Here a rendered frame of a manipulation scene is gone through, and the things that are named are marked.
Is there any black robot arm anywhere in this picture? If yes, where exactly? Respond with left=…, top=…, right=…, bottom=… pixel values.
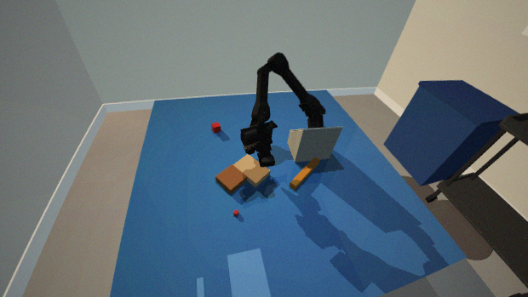
left=240, top=52, right=325, bottom=155

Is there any tan square block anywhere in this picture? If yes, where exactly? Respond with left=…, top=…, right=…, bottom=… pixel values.
left=233, top=154, right=271, bottom=187

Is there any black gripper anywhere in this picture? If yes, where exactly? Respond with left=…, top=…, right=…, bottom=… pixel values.
left=257, top=139, right=275, bottom=167

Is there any red cube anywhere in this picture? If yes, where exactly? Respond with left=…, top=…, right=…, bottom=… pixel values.
left=211, top=122, right=221, bottom=133

